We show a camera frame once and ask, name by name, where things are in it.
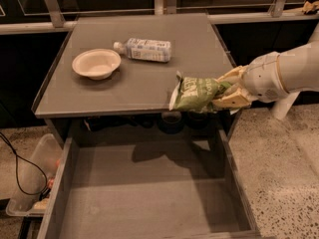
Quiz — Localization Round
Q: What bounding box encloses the grey cabinet counter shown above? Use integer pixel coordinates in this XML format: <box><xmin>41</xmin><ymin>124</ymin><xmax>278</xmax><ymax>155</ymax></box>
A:
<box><xmin>32</xmin><ymin>14</ymin><xmax>235</xmax><ymax>143</ymax></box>

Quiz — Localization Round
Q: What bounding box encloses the clear plastic storage bin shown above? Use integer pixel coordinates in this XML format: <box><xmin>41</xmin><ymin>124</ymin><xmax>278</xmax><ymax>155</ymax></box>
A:
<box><xmin>6</xmin><ymin>133</ymin><xmax>62</xmax><ymax>217</ymax></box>

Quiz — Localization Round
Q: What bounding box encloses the black cable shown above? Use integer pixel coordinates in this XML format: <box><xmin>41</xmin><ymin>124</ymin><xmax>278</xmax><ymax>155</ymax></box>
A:
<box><xmin>0</xmin><ymin>131</ymin><xmax>51</xmax><ymax>201</ymax></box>

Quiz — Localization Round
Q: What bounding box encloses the green jalapeno chip bag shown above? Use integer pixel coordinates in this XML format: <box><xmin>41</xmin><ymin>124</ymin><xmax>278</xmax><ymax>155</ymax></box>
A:
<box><xmin>168</xmin><ymin>72</ymin><xmax>231</xmax><ymax>113</ymax></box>

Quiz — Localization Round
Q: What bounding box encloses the open grey top drawer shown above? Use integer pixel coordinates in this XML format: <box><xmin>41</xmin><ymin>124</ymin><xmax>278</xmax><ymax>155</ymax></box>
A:
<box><xmin>37</xmin><ymin>128</ymin><xmax>261</xmax><ymax>239</ymax></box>

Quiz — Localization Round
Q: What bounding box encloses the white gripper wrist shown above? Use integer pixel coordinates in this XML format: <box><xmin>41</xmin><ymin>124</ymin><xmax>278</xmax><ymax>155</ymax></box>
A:
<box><xmin>212</xmin><ymin>52</ymin><xmax>288</xmax><ymax>109</ymax></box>

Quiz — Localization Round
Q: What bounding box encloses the clear plastic water bottle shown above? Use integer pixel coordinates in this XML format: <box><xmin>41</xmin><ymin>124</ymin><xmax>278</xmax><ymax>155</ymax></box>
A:
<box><xmin>113</xmin><ymin>38</ymin><xmax>171</xmax><ymax>63</ymax></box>

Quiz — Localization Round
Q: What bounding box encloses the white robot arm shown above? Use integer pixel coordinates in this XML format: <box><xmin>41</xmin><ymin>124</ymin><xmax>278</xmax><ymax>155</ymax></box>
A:
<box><xmin>212</xmin><ymin>24</ymin><xmax>319</xmax><ymax>120</ymax></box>

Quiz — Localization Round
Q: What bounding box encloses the white paper bowl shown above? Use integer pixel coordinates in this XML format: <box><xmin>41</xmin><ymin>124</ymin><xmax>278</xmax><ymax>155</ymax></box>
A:
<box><xmin>72</xmin><ymin>49</ymin><xmax>122</xmax><ymax>81</ymax></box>

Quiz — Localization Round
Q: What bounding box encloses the dark tape roll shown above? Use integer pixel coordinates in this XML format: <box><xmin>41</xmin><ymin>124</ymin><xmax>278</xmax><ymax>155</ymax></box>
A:
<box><xmin>185</xmin><ymin>113</ymin><xmax>208</xmax><ymax>129</ymax></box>
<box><xmin>157</xmin><ymin>112</ymin><xmax>184</xmax><ymax>134</ymax></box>

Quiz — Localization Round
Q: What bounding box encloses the metal railing frame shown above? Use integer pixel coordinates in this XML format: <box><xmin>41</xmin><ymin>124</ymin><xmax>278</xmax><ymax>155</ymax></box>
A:
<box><xmin>0</xmin><ymin>0</ymin><xmax>319</xmax><ymax>35</ymax></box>

